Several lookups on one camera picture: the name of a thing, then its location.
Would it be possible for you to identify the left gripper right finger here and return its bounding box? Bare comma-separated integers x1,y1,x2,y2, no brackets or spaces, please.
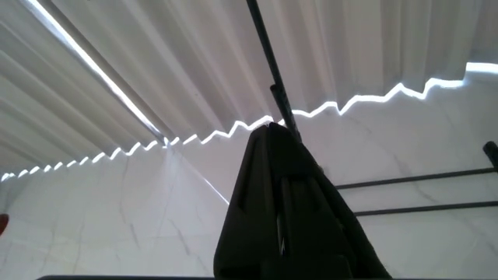
268,122,357,279

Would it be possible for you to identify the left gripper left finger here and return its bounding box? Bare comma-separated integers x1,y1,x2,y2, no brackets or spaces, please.
213,123,279,279

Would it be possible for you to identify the black clothes rack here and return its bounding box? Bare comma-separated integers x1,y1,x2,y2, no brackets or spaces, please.
245,0,498,218

